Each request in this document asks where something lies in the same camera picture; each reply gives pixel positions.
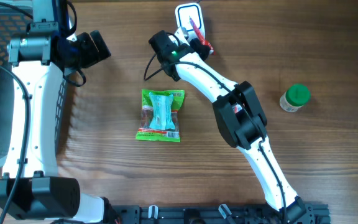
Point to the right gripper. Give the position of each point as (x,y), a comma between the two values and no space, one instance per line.
(202,50)

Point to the red stick packet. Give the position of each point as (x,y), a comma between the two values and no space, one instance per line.
(201,37)

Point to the red Kleenex tissue pack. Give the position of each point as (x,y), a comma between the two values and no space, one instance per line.
(237,108)

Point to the green snack bag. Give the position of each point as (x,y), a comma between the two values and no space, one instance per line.
(145,133)

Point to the green lid spice jar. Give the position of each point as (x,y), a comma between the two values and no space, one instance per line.
(295,97)

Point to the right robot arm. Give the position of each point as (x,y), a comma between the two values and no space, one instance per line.
(239,115)

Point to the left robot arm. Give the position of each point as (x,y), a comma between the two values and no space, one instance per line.
(42,59)

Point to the white barcode scanner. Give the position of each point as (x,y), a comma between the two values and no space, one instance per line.
(184,13)

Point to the teal wrapped packet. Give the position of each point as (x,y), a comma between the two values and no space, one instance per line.
(162,112)

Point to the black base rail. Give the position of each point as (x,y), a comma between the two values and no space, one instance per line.
(258,214)

